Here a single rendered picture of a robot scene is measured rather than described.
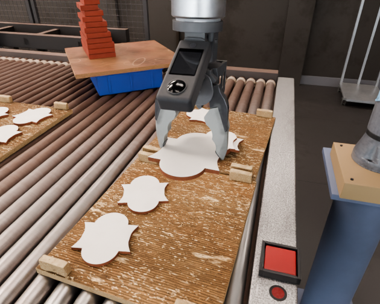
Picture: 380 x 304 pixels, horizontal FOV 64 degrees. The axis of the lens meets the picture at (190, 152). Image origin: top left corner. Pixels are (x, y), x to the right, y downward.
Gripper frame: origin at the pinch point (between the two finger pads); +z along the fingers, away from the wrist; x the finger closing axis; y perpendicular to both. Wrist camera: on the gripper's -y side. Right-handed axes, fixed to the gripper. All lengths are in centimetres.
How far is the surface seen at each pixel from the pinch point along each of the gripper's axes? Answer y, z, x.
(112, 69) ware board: 70, 7, 59
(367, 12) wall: 405, -2, -81
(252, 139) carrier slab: 49, 19, -5
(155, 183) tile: 16.2, 20.2, 14.7
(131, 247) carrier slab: -3.2, 22.3, 10.8
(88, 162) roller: 23, 23, 40
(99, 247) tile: -6.2, 21.6, 16.4
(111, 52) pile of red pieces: 88, 4, 71
